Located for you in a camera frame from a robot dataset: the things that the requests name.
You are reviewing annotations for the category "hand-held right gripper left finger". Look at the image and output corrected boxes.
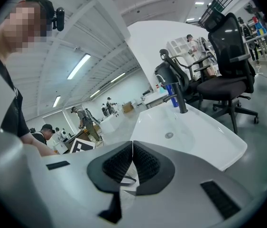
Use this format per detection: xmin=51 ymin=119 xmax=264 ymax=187
xmin=32 ymin=141 xmax=134 ymax=228

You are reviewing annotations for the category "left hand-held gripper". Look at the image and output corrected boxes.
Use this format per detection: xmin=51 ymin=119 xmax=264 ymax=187
xmin=69 ymin=137 xmax=96 ymax=154

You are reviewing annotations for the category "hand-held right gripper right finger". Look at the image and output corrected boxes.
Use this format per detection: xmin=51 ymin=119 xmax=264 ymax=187
xmin=126 ymin=141 xmax=264 ymax=228

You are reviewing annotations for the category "person's left forearm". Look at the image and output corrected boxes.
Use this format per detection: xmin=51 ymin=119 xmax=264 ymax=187
xmin=20 ymin=131 xmax=58 ymax=157

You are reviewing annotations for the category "white sink basin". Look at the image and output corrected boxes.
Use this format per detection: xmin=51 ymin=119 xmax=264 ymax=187
xmin=121 ymin=102 xmax=248 ymax=192

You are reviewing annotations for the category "blue bottle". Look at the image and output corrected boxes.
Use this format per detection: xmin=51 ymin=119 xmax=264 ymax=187
xmin=166 ymin=84 xmax=179 ymax=108

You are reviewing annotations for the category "white cabinet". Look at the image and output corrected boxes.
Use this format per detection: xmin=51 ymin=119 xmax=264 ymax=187
xmin=99 ymin=114 xmax=125 ymax=134

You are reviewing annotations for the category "cardboard box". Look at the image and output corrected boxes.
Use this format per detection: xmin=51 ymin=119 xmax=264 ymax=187
xmin=122 ymin=101 xmax=134 ymax=114

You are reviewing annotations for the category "person's black shirt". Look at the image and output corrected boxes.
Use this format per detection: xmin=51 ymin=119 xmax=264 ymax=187
xmin=0 ymin=38 xmax=31 ymax=138

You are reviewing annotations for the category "black faucet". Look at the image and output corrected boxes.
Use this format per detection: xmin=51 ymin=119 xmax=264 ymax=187
xmin=162 ymin=82 xmax=189 ymax=114

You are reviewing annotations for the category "black mesh office chair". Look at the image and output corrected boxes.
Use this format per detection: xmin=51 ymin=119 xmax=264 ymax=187
xmin=196 ymin=7 xmax=260 ymax=135

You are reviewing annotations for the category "black office chair with headrest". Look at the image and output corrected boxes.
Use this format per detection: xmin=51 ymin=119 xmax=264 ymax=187
xmin=159 ymin=48 xmax=212 ymax=109

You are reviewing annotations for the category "person's head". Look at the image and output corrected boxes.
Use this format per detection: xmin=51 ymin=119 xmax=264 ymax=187
xmin=0 ymin=0 xmax=54 ymax=55

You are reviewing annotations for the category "white shelf unit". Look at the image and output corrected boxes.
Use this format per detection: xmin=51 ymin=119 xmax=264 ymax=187
xmin=166 ymin=36 xmax=192 ymax=57

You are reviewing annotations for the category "white table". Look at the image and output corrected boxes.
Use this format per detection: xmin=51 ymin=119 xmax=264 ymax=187
xmin=243 ymin=30 xmax=267 ymax=88

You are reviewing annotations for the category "black mezzanine railing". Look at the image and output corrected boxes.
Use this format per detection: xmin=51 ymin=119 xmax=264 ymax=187
xmin=198 ymin=0 xmax=241 ymax=29

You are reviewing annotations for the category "black head-mounted camera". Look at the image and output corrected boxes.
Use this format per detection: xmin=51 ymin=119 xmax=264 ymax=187
xmin=52 ymin=6 xmax=66 ymax=32

